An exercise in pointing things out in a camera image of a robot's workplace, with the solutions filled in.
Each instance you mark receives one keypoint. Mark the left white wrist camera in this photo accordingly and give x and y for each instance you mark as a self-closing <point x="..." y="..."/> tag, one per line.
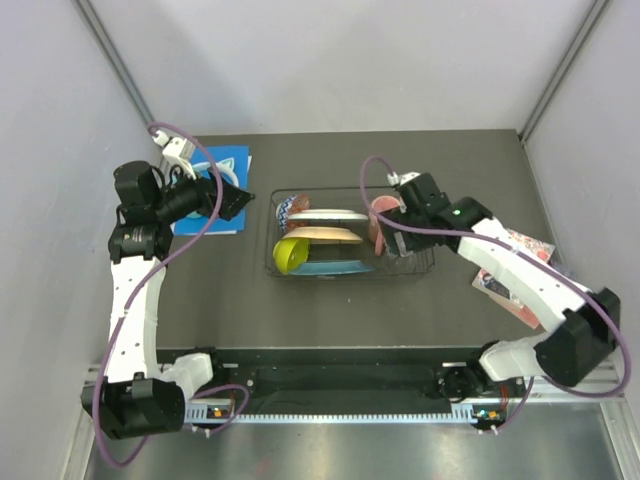
<point x="176" y="151"/>

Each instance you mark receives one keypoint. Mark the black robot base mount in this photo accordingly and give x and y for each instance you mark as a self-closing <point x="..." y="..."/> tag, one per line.
<point x="356" y="380"/>

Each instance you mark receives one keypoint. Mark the black wire dish rack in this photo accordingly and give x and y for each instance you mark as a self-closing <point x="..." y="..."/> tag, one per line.
<point x="349" y="198"/>

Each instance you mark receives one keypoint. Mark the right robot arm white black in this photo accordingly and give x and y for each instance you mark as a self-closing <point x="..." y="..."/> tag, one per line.
<point x="577" y="322"/>

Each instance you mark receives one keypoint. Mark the clear drinking glass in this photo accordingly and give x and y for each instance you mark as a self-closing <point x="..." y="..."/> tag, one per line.
<point x="395" y="265"/>

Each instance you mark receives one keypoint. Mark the lime green bowl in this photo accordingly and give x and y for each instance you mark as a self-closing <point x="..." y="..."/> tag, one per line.
<point x="289" y="253"/>

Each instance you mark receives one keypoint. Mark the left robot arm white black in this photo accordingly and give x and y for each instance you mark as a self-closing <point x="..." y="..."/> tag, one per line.
<point x="135" y="397"/>

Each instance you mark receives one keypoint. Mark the teal scalloped plate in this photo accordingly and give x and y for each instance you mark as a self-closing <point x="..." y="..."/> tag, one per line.
<point x="331" y="268"/>

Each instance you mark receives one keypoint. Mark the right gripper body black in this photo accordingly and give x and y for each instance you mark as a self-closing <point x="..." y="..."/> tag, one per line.
<point x="415" y="239"/>

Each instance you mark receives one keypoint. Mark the watermelon pattern plate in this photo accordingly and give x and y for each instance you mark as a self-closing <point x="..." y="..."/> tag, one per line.
<point x="337" y="215"/>

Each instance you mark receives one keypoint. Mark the Little Women book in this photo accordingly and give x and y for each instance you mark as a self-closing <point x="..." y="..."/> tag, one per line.
<point x="487" y="284"/>

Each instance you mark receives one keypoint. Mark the teal cat ear headphones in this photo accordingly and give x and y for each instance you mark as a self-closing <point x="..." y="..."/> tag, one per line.
<point x="230" y="170"/>

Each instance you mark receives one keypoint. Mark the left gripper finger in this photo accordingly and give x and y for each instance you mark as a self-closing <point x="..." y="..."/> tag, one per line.
<point x="231" y="193"/>
<point x="226" y="211"/>

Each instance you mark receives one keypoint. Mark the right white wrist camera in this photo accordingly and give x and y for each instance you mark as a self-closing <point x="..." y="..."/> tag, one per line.
<point x="396" y="180"/>

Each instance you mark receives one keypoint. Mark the peach bird plate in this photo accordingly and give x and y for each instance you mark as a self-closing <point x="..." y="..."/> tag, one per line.
<point x="326" y="235"/>

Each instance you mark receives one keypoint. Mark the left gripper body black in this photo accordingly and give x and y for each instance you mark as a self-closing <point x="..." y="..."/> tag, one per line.
<point x="179" y="200"/>

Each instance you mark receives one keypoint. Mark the orange blue patterned bowl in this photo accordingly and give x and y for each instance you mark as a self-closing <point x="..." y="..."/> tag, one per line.
<point x="291" y="205"/>

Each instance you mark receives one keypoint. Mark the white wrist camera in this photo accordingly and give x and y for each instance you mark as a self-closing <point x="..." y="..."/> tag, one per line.
<point x="176" y="151"/>
<point x="396" y="180"/>

